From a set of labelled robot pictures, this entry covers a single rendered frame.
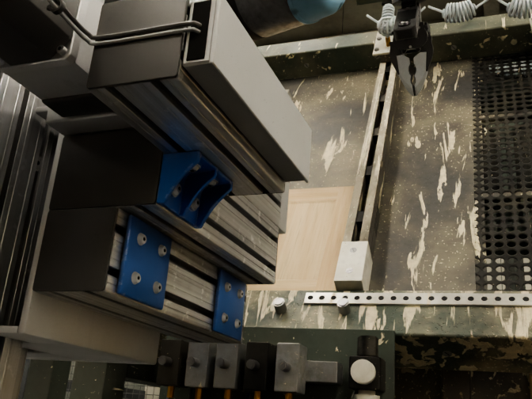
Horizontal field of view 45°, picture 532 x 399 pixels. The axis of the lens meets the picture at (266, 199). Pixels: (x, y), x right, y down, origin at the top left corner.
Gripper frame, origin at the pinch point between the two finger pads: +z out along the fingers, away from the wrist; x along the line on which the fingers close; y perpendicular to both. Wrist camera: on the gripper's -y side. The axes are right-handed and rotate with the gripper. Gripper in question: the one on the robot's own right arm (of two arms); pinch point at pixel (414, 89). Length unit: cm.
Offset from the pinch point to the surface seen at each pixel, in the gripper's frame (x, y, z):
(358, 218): 16.3, 8.0, 28.5
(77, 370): 78, -23, 57
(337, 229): 22.6, 11.7, 31.6
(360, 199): 16.9, 14.7, 24.8
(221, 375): 36, -34, 52
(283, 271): 34, 0, 39
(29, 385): 75, -43, 52
